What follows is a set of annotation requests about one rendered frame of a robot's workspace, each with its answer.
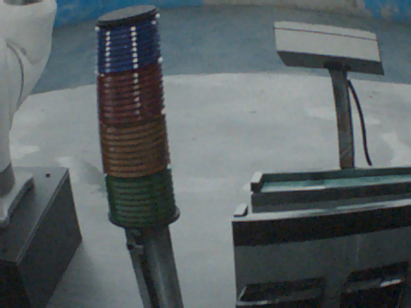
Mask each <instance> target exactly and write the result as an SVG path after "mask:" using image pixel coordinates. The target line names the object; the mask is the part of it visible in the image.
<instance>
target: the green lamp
mask: <svg viewBox="0 0 411 308"><path fill-rule="evenodd" d="M102 173H103V174H104V175H103V178H104V185H105V191H106V196H107V202H108V208H109V209H108V212H109V213H110V215H111V217H112V218H113V220H115V221H117V222H119V223H122V224H123V225H128V226H152V225H156V224H158V223H161V222H165V221H167V220H169V219H171V218H172V217H173V216H174V215H175V213H176V199H175V192H174V181H173V180H172V179H173V176H172V168H171V163H170V164H169V165H168V166H167V167H166V168H164V169H163V170H160V171H158V172H156V173H153V174H151V175H147V176H142V177H136V178H118V177H116V176H112V175H109V174H107V173H105V172H104V171H103V170H102Z"/></svg>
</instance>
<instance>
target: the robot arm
mask: <svg viewBox="0 0 411 308"><path fill-rule="evenodd" d="M56 4H57V3H56V2H55V0H0V228H6V227H7V226H8V225H9V218H10V217H11V214H12V213H13V212H14V210H15V209H16V207H17V205H18V203H19V202H20V200H21V199H22V198H23V196H24V195H25V193H26V192H27V190H29V189H30V188H31V187H33V186H34V184H35V182H34V176H33V175H32V173H30V172H28V171H23V172H21V171H13V166H12V160H11V157H10V145H9V139H10V130H11V129H12V122H13V119H14V116H15V112H16V111H17V110H18V109H19V107H20V106H21V105H22V104H23V103H24V102H25V100H26V99H27V97H28V96H29V94H30V92H31V91H32V90H33V88H34V86H35V85H36V83H37V82H38V80H39V77H40V76H41V74H42V73H43V70H44V68H45V66H46V63H47V60H48V57H49V55H50V48H51V39H52V37H51V32H52V28H53V23H54V18H55V14H56V12H57V5H56Z"/></svg>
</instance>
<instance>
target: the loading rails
mask: <svg viewBox="0 0 411 308"><path fill-rule="evenodd" d="M250 191H251V194H250V197H251V202H250V205H251V214H250V215H248V213H249V210H248V205H247V204H246V203H243V204H239V206H238V208H237V210H236V212H235V213H234V215H233V217H232V219H231V228H232V237H233V243H232V246H233V254H234V262H235V264H234V270H235V278H236V280H235V284H236V292H237V294H236V299H237V301H238V299H239V296H240V295H241V294H242V291H243V289H244V288H245V286H246V285H247V284H249V283H269V282H278V281H298V280H300V279H306V278H313V277H319V276H325V277H327V278H326V288H325V296H324V300H326V299H332V298H337V297H340V296H341V292H342V291H343V286H344V284H345V282H346V279H347V276H348V275H349V274H350V273H351V272H353V271H354V270H364V269H368V268H376V267H381V266H385V265H389V264H394V263H398V262H402V261H407V260H408V261H409V264H408V270H407V274H406V280H405V284H407V283H410V282H411V164H403V165H373V166H364V167H328V168H325V169H288V170H256V171H255V172H254V174H253V177H252V179H251V181H250Z"/></svg>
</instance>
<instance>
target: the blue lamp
mask: <svg viewBox="0 0 411 308"><path fill-rule="evenodd" d="M159 16H160V14H158V13H157V15H156V16H153V17H151V18H148V19H145V20H142V21H139V22H136V23H134V24H129V25H124V26H121V27H108V28H104V27H103V28H100V27H98V26H97V27H96V28H95V30H96V32H95V34H96V37H95V40H96V42H95V45H96V46H95V50H96V51H95V55H96V56H95V60H96V62H95V71H98V72H100V73H101V72H102V73H109V72H110V73H117V72H126V71H128V70H134V69H138V68H141V67H143V66H145V65H149V64H151V63H153V62H155V61H157V60H158V59H159V58H160V57H161V51H162V49H161V43H160V41H161V38H160V36H161V33H160V30H161V29H160V23H159V21H160V18H159Z"/></svg>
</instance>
